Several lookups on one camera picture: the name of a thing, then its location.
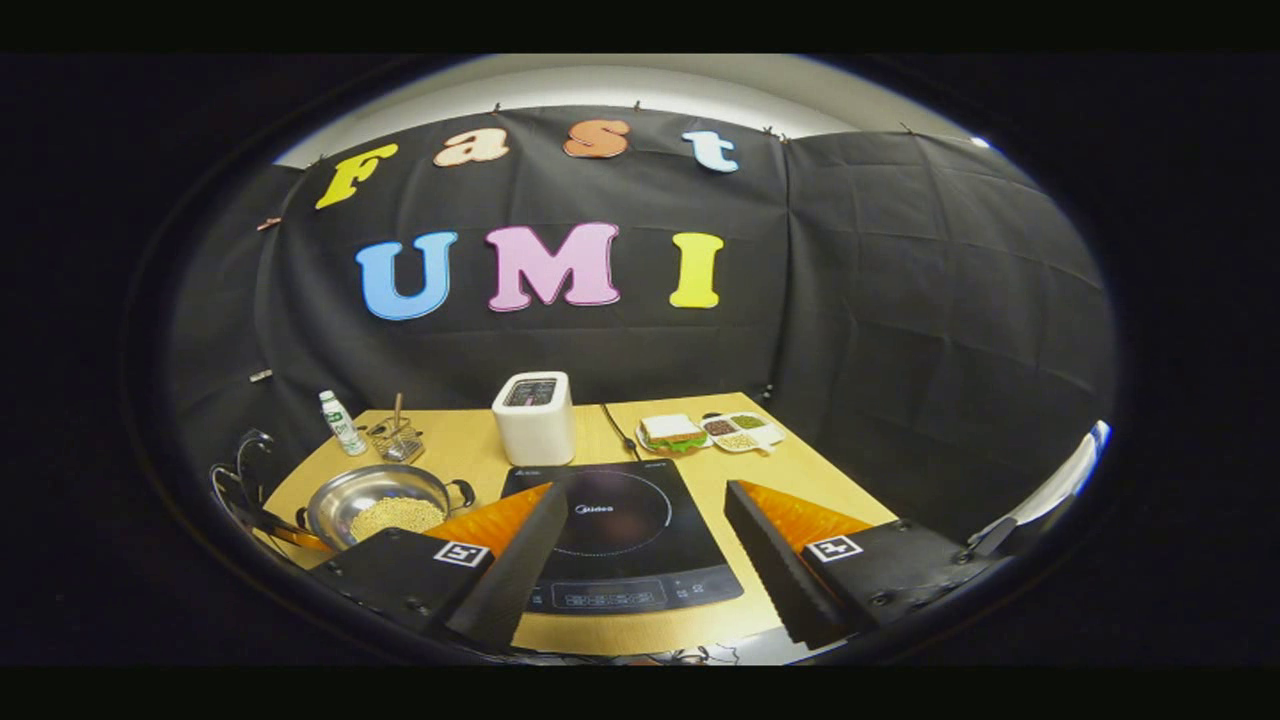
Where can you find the white divided dish of beans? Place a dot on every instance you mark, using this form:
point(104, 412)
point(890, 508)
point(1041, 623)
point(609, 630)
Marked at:
point(742, 432)

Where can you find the pile of soybeans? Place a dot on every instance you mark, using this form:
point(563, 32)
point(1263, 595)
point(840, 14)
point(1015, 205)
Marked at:
point(395, 515)

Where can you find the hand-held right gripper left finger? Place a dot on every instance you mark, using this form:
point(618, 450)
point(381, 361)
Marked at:
point(515, 580)

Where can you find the white toaster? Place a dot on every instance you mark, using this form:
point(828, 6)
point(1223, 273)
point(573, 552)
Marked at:
point(535, 430)

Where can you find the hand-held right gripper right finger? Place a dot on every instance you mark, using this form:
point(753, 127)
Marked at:
point(775, 570)

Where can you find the white milk drink bottle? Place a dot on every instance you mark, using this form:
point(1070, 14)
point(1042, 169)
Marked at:
point(342, 425)

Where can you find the black induction cooktop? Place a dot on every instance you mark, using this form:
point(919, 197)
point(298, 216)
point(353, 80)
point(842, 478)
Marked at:
point(640, 530)

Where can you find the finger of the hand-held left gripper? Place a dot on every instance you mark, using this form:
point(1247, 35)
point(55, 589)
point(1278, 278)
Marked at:
point(295, 538)

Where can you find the sandwich on plate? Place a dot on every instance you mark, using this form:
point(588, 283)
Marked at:
point(672, 432)

